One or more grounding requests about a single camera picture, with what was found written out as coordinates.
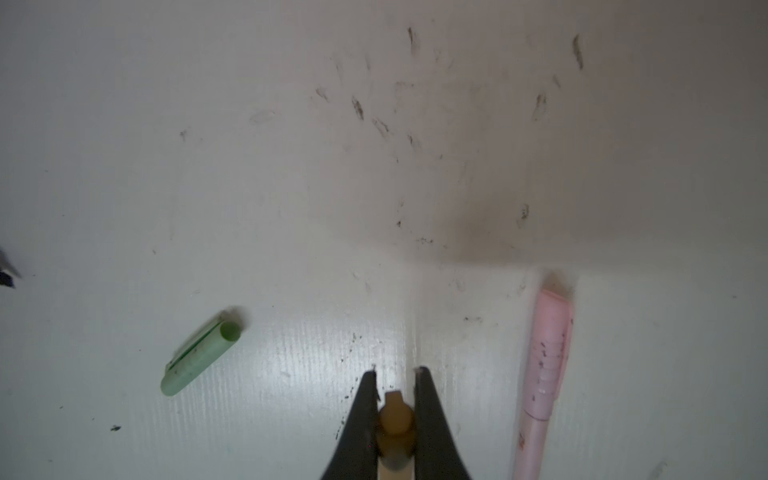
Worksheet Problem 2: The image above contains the brown pen cap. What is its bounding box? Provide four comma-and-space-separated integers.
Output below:
375, 390, 416, 480

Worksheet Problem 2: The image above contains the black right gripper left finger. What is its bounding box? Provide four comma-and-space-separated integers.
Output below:
321, 370, 379, 480

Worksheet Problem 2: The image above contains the green pen uncapped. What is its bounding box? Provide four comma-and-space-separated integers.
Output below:
0, 249, 22, 289

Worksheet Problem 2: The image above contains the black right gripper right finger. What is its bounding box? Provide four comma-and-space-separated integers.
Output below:
414, 366, 470, 480

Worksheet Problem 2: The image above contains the green pen cap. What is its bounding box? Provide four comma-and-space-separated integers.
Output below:
160, 313, 242, 397

